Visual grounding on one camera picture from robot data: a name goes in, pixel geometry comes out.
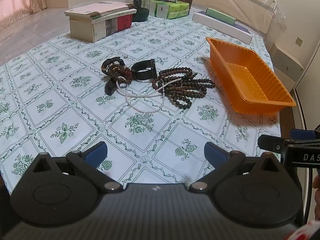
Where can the glass jar with green lid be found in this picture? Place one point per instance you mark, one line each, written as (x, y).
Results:
(137, 7)

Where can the long white box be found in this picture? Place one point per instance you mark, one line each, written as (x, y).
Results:
(220, 27)

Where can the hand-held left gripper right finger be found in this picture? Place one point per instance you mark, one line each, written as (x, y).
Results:
(213, 155)

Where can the clear plastic film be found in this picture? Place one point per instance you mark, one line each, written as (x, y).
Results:
(260, 2)

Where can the person's right hand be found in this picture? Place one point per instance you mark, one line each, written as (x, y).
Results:
(317, 190)

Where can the red white patterned clothing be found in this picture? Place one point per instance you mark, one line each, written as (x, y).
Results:
(305, 232)

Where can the white nightstand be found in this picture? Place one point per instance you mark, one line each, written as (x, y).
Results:
(285, 62)

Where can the black glossy wristband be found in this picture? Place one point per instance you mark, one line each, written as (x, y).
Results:
(110, 87)

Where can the green tissue pack bundle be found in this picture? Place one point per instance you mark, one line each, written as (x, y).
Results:
(170, 10)

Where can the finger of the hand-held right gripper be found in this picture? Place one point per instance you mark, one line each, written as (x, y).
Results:
(301, 134)
(271, 143)

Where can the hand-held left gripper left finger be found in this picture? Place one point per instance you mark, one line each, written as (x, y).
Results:
(96, 153)

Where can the orange plastic tray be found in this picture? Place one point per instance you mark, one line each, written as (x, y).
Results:
(250, 80)

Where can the flat purple box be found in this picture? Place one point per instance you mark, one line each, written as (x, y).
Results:
(242, 27)

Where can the cream cover book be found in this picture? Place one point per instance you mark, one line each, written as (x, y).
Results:
(100, 7)

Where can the wall socket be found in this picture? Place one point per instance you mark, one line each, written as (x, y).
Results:
(299, 41)

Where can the white cabinet door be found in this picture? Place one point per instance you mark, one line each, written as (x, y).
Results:
(312, 85)

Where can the long green box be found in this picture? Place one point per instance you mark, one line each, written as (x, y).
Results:
(221, 17)

